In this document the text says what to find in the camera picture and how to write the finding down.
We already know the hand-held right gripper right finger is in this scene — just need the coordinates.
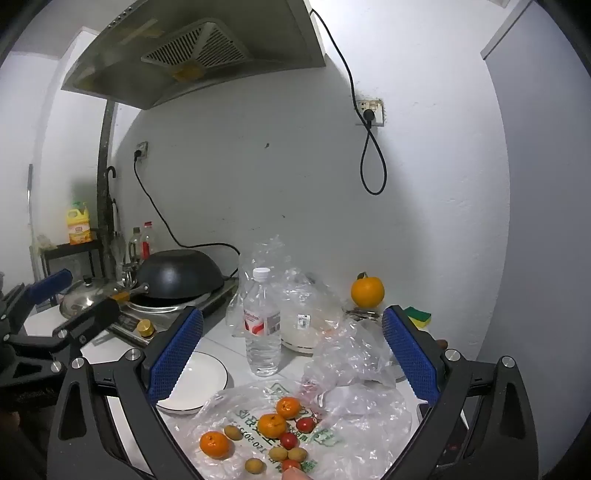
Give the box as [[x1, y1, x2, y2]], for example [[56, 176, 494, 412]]
[[381, 305, 541, 480]]

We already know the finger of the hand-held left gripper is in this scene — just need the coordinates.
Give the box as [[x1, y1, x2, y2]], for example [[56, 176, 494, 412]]
[[0, 269, 75, 334], [7, 299, 122, 371]]

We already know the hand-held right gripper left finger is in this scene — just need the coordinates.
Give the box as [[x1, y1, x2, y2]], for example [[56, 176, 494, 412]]
[[46, 305, 206, 480]]

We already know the white plate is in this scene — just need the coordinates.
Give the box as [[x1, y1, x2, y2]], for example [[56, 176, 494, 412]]
[[156, 352, 233, 416]]

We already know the mandarin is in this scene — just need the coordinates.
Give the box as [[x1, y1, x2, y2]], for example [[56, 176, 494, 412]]
[[276, 396, 302, 420], [199, 431, 231, 460], [257, 414, 287, 439]]

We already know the steel pot lid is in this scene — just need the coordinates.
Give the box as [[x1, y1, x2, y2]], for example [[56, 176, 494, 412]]
[[59, 275, 123, 320]]

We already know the yellow green sponge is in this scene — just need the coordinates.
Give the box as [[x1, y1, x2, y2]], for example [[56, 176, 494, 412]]
[[399, 305, 432, 329]]

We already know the black shelf rack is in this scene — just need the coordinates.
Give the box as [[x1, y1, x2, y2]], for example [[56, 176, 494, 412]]
[[39, 239, 105, 291]]

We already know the black induction cooker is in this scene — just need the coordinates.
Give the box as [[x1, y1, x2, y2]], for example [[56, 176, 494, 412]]
[[108, 276, 239, 348]]

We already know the crumpled clear plastic bag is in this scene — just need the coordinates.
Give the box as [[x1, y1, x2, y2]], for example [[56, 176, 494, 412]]
[[302, 318, 399, 409]]

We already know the yellow detergent bottle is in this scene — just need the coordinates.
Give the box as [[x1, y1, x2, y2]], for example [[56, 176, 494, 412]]
[[67, 202, 93, 244]]

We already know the large orange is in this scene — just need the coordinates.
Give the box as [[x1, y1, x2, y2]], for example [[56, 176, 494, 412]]
[[350, 272, 385, 309]]

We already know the black wok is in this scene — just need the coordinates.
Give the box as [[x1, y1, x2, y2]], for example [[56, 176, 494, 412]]
[[108, 249, 225, 308]]

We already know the clear water bottle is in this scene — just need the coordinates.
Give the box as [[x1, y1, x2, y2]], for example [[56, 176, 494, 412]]
[[243, 267, 282, 377]]

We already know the black umbrella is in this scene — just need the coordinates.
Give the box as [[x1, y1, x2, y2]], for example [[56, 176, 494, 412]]
[[105, 165, 123, 271]]

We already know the green printed plastic bag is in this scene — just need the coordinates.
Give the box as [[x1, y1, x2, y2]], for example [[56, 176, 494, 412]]
[[161, 382, 414, 480]]

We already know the white bowl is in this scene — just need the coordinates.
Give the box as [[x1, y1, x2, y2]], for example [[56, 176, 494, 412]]
[[279, 300, 345, 355]]

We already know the grey pipe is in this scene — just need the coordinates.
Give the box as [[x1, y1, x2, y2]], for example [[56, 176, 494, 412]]
[[96, 99, 117, 280]]

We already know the steel range hood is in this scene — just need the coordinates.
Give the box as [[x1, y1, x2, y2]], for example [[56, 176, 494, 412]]
[[61, 0, 328, 110]]

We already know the black power cable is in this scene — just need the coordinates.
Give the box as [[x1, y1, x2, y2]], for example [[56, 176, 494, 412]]
[[133, 150, 241, 260], [310, 8, 387, 195]]

